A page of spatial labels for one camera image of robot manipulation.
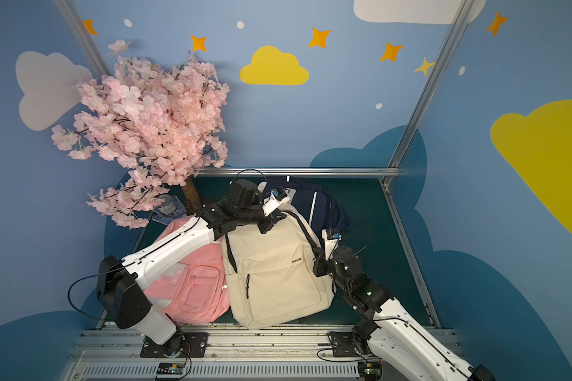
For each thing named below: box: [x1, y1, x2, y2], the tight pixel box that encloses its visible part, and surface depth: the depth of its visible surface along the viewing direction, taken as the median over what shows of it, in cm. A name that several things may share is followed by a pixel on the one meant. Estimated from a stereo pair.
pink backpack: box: [143, 215, 230, 324], surface depth 83 cm
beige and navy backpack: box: [221, 210, 336, 331], surface depth 82 cm
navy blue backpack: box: [265, 176, 351, 238], surface depth 109 cm
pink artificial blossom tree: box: [50, 38, 230, 229], surface depth 72 cm
